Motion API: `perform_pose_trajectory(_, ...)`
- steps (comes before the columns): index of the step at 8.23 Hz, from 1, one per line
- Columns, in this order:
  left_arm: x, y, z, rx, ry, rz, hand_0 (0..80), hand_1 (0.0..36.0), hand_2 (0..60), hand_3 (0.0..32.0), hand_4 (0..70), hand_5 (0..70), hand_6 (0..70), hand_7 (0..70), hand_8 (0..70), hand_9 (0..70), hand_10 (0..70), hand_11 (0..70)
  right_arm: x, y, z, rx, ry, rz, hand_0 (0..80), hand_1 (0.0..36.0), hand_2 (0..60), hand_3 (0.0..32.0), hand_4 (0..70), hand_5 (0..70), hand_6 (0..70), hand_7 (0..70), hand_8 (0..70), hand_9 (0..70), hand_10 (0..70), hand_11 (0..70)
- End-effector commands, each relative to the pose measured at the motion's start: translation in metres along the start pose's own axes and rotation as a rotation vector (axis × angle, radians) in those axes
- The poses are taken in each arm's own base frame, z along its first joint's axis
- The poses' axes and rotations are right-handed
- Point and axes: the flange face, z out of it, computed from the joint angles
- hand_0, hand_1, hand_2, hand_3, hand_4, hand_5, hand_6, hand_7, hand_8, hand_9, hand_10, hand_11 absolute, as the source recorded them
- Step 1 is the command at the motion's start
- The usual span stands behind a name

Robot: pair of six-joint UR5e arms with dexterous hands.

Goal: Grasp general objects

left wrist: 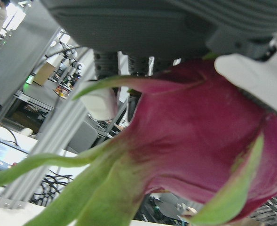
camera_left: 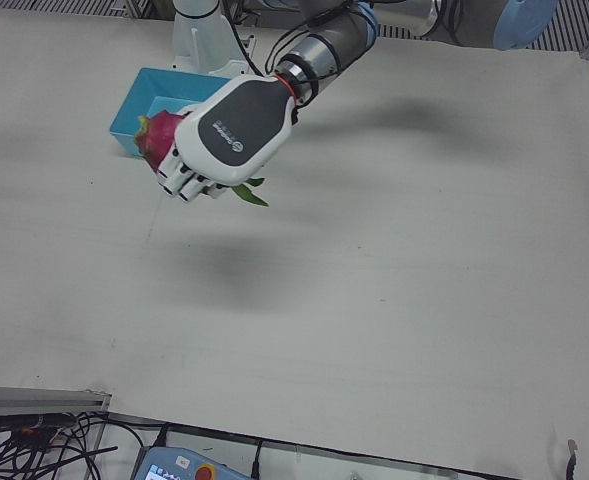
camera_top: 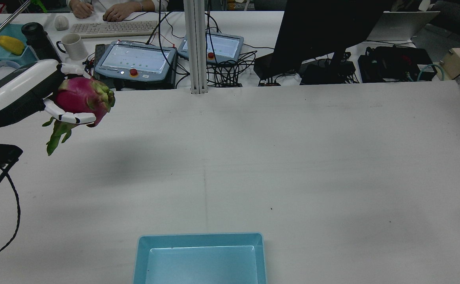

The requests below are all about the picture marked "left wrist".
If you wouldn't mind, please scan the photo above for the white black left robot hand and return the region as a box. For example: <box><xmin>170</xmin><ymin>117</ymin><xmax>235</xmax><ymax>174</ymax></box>
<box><xmin>40</xmin><ymin>0</ymin><xmax>277</xmax><ymax>121</ymax></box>

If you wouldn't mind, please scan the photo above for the pink dragon fruit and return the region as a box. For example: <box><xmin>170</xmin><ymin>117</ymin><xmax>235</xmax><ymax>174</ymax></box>
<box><xmin>0</xmin><ymin>57</ymin><xmax>277</xmax><ymax>226</ymax></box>

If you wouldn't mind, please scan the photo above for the grey flat panel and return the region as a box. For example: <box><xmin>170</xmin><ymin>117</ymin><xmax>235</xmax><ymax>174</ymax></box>
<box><xmin>0</xmin><ymin>0</ymin><xmax>62</xmax><ymax>107</ymax></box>

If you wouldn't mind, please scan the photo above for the grey chair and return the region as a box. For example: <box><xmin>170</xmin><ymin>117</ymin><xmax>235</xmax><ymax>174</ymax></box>
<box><xmin>67</xmin><ymin>119</ymin><xmax>99</xmax><ymax>154</ymax></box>

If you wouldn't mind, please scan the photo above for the grey teach pendant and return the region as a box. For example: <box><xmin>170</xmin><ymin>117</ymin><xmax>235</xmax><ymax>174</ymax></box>
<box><xmin>0</xmin><ymin>136</ymin><xmax>29</xmax><ymax>173</ymax></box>

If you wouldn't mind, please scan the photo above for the vertical aluminium post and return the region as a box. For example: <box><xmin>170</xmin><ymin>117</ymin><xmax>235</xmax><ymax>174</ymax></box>
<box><xmin>0</xmin><ymin>47</ymin><xmax>95</xmax><ymax>210</ymax></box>

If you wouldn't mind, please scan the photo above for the black desk cable bundle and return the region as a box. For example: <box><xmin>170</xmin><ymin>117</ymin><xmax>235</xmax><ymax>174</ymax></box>
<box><xmin>31</xmin><ymin>168</ymin><xmax>74</xmax><ymax>207</ymax></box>

